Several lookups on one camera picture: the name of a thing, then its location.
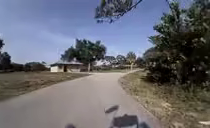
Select broad green tree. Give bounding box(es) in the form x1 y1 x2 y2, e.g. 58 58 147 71
60 38 107 73

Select pale low building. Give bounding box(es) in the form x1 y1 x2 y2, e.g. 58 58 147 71
50 60 84 73

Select overhanging tree branch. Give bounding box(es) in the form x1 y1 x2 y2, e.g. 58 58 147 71
94 0 144 24

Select dry grass verge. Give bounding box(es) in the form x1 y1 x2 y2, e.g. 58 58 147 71
118 69 210 128

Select robot's own part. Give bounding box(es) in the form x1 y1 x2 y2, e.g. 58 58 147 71
138 122 151 128
64 123 77 128

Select dark hedge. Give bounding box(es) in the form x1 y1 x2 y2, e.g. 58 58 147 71
11 61 49 72

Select large dense trees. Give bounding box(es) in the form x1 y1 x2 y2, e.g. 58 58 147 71
142 0 210 88

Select dry grass field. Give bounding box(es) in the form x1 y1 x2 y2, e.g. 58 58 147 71
0 70 91 105

